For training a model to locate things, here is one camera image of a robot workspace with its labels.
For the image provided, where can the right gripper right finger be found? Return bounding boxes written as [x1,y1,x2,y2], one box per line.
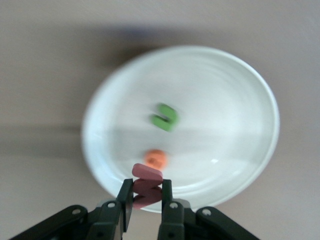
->
[157,179,261,240]

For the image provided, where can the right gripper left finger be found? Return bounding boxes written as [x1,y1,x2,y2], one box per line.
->
[9,178,135,240]

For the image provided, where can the red foam letter w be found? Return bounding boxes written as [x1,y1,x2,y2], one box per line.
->
[131,163,164,210]

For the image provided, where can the orange foam letter e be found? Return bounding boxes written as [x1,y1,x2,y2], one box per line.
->
[144,149,168,169]

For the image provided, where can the green foam letter u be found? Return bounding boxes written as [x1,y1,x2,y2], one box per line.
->
[149,102,180,133]

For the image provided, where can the light brown round plate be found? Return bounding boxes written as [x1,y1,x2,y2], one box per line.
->
[81,44,280,214]

